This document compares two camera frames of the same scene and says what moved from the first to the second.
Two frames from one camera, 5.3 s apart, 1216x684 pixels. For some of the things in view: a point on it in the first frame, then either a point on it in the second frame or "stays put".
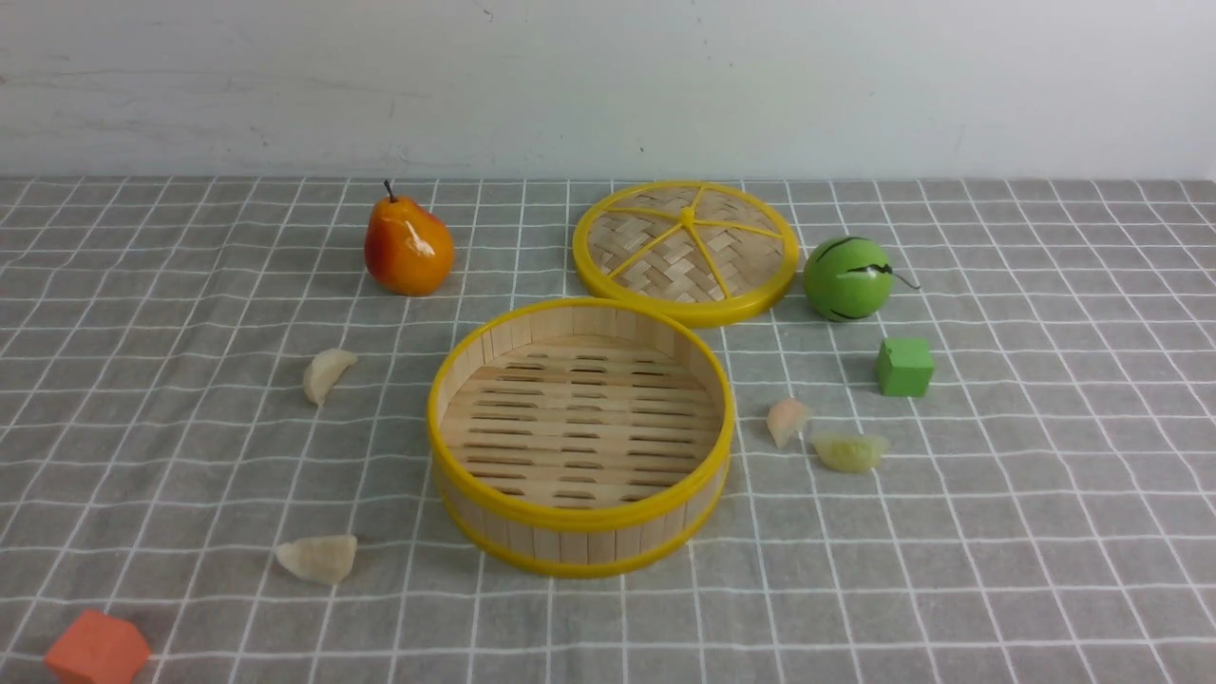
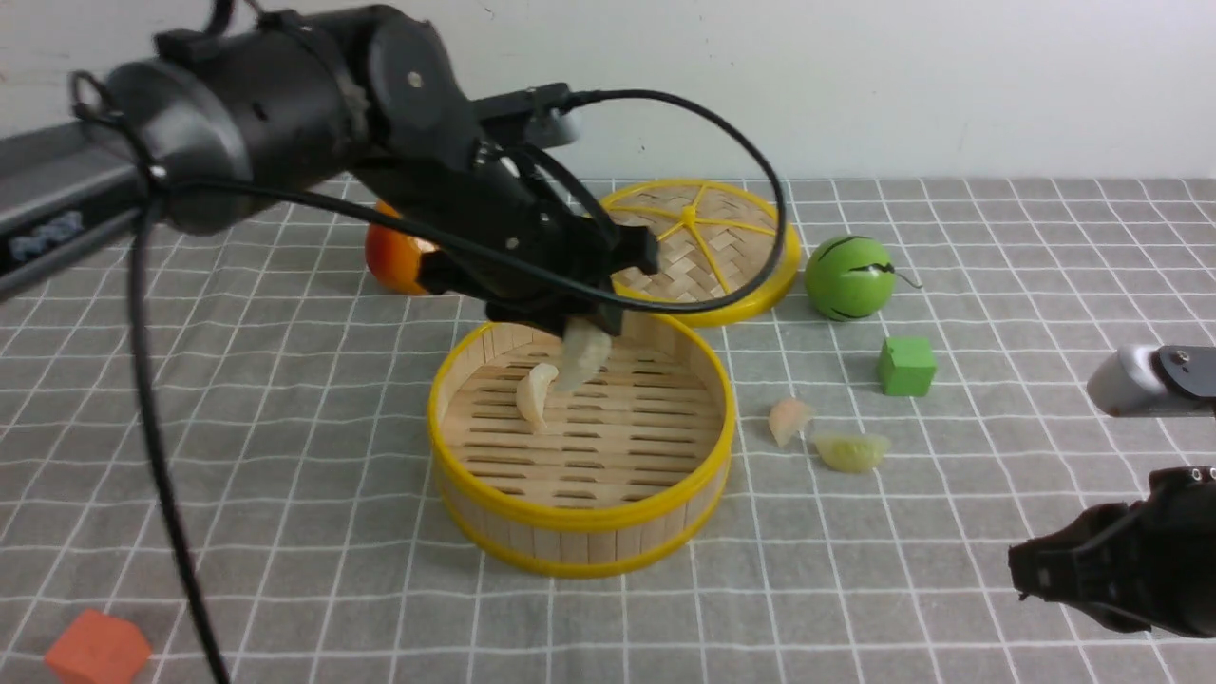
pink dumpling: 787,416 stays put
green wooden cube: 904,367 stays put
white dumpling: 325,560 -> 585,351
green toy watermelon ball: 848,278 stays put
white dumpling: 324,371 -> 531,391
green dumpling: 851,453 stays put
